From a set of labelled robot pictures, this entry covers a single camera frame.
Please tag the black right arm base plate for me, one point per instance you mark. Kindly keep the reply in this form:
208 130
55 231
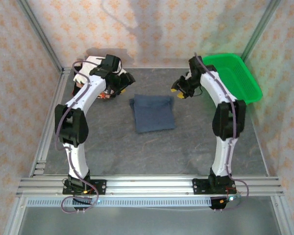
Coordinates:
201 186

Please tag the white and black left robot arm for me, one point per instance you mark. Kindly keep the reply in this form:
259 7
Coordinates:
76 156

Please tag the green plastic basket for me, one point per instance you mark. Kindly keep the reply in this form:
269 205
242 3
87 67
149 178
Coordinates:
232 73

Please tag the aluminium table side rail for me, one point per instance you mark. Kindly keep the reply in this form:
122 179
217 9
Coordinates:
49 127
261 147

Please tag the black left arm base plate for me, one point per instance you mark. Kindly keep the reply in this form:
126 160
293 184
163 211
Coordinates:
99 186

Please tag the aluminium frame post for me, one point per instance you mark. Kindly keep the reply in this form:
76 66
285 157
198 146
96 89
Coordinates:
39 31
259 31

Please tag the aluminium mounting rail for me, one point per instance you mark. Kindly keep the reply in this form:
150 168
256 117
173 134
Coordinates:
149 183

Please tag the black electronics mount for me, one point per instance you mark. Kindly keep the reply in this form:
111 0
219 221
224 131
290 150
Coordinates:
218 204

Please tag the blue t-shirt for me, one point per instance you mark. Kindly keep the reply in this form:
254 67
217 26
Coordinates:
153 115

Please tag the black folded t-shirt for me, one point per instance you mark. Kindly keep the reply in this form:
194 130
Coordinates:
75 88

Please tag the pile of folded clothes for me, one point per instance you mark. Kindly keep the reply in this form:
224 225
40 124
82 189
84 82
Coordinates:
93 62

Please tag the red patterned folded t-shirt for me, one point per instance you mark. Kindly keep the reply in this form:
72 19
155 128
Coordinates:
106 96

